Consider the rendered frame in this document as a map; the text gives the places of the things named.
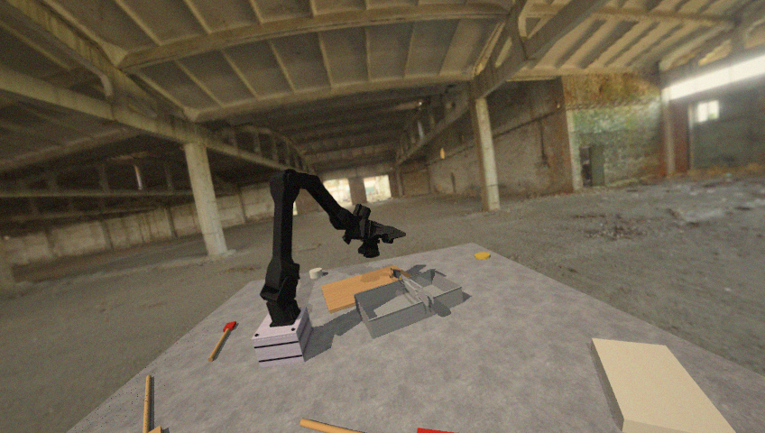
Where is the light wooden board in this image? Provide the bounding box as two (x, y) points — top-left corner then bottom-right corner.
(591, 338), (736, 433)

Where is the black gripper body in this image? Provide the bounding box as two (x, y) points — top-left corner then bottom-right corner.
(356, 219), (393, 244)

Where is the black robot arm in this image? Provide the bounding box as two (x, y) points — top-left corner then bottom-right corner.
(260, 169), (380, 327)

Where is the orange wooden board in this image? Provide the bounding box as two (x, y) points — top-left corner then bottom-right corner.
(321, 265), (412, 314)

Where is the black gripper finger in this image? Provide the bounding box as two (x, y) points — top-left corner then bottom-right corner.
(388, 226), (406, 243)
(368, 220), (394, 240)

